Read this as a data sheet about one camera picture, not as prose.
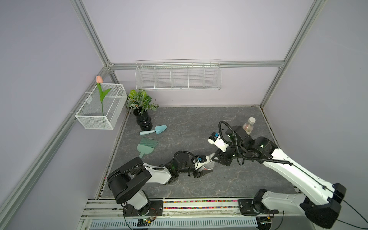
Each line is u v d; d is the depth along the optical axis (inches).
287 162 17.0
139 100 36.6
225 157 23.7
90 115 27.2
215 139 23.9
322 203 15.5
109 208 29.6
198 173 27.9
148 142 39.0
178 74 38.6
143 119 38.8
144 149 38.2
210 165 28.1
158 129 41.7
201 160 26.5
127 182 17.6
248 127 38.2
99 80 31.1
